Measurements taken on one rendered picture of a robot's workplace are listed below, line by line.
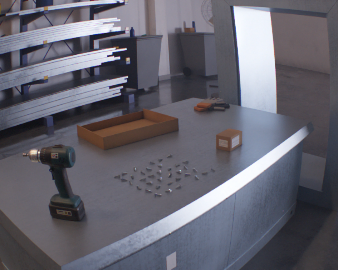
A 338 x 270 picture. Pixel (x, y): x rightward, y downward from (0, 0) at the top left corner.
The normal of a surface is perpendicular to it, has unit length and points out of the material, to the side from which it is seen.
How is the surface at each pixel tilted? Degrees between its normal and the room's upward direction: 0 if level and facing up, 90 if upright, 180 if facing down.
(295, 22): 90
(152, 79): 96
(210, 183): 0
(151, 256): 90
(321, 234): 0
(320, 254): 0
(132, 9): 90
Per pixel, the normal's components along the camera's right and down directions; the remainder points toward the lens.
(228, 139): -0.63, 0.27
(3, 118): 0.69, 0.19
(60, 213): -0.15, 0.32
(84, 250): -0.05, -0.95
